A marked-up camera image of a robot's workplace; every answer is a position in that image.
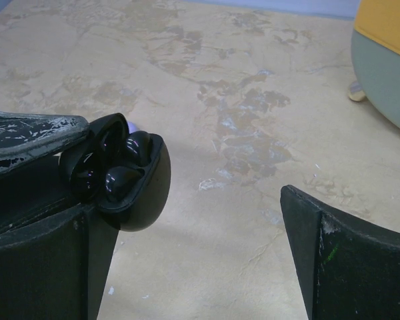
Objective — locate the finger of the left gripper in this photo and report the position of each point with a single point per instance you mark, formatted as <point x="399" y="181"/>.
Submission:
<point x="34" y="202"/>
<point x="25" y="138"/>

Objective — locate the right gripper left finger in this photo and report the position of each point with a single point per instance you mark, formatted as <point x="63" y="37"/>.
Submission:
<point x="57" y="267"/>

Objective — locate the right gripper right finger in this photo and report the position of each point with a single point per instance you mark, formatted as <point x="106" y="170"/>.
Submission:
<point x="347" y="268"/>

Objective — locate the black earbud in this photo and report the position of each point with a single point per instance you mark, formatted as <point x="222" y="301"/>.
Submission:
<point x="137" y="148"/>
<point x="120" y="180"/>

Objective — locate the black earbud charging case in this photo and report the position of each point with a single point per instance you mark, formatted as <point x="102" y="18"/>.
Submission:
<point x="83" y="168"/>

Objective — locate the purple earbud charging case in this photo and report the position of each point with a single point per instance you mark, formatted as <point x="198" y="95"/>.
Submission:
<point x="132" y="127"/>

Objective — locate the round cream drawer cabinet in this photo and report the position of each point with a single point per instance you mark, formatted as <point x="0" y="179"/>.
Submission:
<point x="375" y="55"/>

